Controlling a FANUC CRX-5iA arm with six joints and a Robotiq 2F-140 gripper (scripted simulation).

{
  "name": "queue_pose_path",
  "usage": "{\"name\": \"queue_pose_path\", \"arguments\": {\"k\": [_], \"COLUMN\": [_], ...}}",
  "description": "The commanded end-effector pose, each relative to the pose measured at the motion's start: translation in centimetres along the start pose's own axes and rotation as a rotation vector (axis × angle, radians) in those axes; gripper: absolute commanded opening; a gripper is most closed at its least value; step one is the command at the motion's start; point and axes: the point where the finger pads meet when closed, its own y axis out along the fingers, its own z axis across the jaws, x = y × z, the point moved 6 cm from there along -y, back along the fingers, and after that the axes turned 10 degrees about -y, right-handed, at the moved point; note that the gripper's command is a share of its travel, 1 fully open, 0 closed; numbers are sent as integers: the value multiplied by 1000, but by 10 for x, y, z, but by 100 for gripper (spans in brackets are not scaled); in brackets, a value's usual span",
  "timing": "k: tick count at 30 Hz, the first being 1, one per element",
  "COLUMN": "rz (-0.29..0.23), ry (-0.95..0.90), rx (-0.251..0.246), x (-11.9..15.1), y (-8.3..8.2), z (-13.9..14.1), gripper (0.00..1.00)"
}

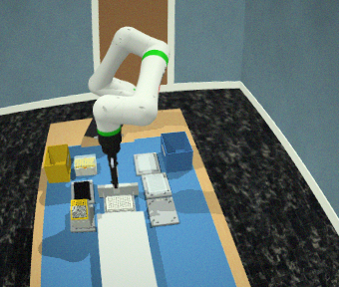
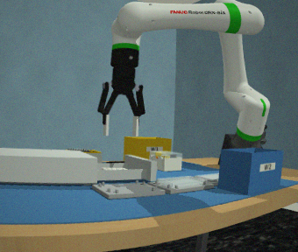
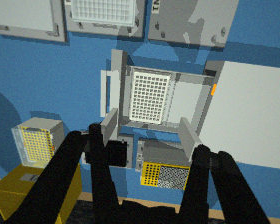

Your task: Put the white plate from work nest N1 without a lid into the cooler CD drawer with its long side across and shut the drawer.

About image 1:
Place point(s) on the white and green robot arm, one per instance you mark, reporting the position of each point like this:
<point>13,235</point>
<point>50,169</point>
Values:
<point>129,106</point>

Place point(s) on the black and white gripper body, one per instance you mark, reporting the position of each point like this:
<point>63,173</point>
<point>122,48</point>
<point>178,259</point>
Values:
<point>111,151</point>

